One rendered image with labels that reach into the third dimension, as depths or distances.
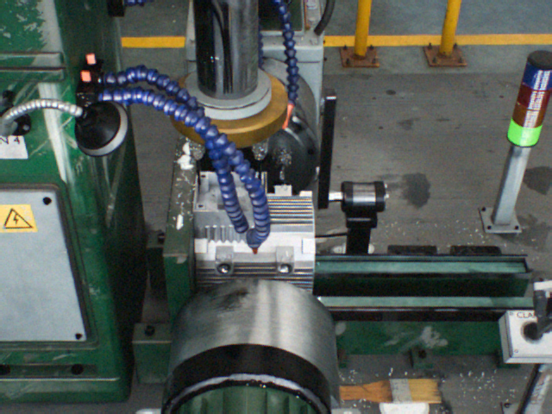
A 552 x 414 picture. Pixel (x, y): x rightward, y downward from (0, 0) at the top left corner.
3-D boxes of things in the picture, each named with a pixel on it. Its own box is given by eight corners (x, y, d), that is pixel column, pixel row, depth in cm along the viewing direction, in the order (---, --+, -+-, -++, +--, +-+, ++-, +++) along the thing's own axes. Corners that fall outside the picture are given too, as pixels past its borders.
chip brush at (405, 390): (328, 406, 145) (328, 404, 145) (325, 383, 149) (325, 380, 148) (442, 404, 146) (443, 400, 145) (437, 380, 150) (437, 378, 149)
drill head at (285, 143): (191, 237, 160) (184, 134, 143) (203, 115, 190) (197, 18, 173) (319, 237, 160) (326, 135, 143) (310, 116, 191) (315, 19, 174)
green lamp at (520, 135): (511, 147, 164) (515, 128, 161) (504, 129, 168) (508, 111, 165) (540, 147, 164) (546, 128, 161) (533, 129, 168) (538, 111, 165)
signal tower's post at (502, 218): (485, 233, 179) (528, 69, 150) (478, 209, 185) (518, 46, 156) (521, 233, 179) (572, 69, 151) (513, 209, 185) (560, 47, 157)
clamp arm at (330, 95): (314, 210, 154) (322, 97, 137) (314, 199, 157) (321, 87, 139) (333, 210, 154) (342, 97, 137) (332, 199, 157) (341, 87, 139)
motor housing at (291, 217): (197, 323, 143) (191, 246, 130) (203, 247, 157) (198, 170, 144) (311, 323, 144) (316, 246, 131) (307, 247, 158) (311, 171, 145)
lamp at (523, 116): (515, 128, 161) (520, 109, 158) (508, 111, 165) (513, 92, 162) (546, 128, 161) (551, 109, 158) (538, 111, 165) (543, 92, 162)
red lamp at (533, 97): (520, 109, 158) (525, 90, 155) (513, 92, 162) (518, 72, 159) (551, 109, 158) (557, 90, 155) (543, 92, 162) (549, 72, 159)
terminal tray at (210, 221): (194, 244, 136) (192, 212, 131) (198, 202, 144) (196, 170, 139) (266, 244, 136) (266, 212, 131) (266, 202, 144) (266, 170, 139)
